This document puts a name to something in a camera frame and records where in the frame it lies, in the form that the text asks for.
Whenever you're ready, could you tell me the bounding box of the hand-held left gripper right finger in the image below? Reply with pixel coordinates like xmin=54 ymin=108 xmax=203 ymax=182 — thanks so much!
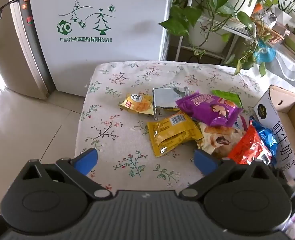
xmin=179 ymin=149 xmax=277 ymax=200

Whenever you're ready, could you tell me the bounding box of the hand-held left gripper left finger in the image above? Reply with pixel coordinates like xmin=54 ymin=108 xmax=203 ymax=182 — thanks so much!
xmin=21 ymin=148 xmax=113 ymax=200

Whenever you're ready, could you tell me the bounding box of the pastry snack packet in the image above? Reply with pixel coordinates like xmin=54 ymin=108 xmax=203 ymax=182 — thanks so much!
xmin=196 ymin=121 xmax=247 ymax=159

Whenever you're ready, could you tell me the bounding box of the large yellow snack packet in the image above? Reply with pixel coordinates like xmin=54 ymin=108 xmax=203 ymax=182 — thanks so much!
xmin=147 ymin=112 xmax=204 ymax=158

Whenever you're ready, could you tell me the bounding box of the red snack packet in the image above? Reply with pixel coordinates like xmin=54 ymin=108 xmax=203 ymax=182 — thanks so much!
xmin=228 ymin=125 xmax=272 ymax=165

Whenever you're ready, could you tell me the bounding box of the pink white snack packet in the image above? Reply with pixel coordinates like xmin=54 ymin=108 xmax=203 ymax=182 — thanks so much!
xmin=235 ymin=115 xmax=249 ymax=133

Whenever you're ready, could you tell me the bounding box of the purple snack packet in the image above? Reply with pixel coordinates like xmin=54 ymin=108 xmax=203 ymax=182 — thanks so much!
xmin=175 ymin=92 xmax=243 ymax=128

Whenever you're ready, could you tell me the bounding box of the blue snack packet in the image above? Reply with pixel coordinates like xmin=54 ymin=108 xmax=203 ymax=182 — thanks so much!
xmin=249 ymin=116 xmax=278 ymax=165

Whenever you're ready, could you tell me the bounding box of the green snack packet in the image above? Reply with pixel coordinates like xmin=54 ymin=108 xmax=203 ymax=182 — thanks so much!
xmin=211 ymin=89 xmax=243 ymax=108

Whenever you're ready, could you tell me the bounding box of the silver foil snack packet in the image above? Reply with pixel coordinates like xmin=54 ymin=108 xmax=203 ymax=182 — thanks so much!
xmin=153 ymin=86 xmax=190 ymax=119

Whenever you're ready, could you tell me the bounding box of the small yellow snack packet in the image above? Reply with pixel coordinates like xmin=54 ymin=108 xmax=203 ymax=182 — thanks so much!
xmin=119 ymin=93 xmax=155 ymax=115

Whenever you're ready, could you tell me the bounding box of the cardboard box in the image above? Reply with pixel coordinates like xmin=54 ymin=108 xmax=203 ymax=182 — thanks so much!
xmin=253 ymin=84 xmax=295 ymax=178

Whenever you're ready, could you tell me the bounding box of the floral tablecloth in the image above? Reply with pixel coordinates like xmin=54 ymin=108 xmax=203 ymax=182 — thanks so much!
xmin=74 ymin=60 xmax=295 ymax=193

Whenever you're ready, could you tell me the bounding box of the white refrigerator with tree print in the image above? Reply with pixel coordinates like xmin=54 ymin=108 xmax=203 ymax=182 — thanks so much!
xmin=9 ymin=0 xmax=174 ymax=98

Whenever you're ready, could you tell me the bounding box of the white metal plant rack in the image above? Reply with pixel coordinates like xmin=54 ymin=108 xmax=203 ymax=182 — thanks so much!
xmin=175 ymin=12 xmax=258 ymax=63

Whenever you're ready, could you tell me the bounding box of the large white plant pot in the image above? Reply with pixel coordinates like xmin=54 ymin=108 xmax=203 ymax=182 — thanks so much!
xmin=188 ymin=22 xmax=228 ymax=53

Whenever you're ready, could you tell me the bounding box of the blue plastic container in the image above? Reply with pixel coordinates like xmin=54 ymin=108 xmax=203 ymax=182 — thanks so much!
xmin=254 ymin=40 xmax=277 ymax=64

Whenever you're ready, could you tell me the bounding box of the clear plastic sheet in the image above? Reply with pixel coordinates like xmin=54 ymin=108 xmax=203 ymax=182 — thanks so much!
xmin=270 ymin=47 xmax=295 ymax=83

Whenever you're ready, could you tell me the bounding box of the silver refrigerator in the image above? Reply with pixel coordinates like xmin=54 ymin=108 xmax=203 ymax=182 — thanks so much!
xmin=0 ymin=5 xmax=41 ymax=98

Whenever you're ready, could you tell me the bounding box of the green pothos plant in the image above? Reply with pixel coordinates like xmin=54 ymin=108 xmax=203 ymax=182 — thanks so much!
xmin=159 ymin=0 xmax=295 ymax=78

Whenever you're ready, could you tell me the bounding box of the wicker basket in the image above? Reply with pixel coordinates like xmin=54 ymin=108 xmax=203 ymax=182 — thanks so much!
xmin=254 ymin=21 xmax=285 ymax=45

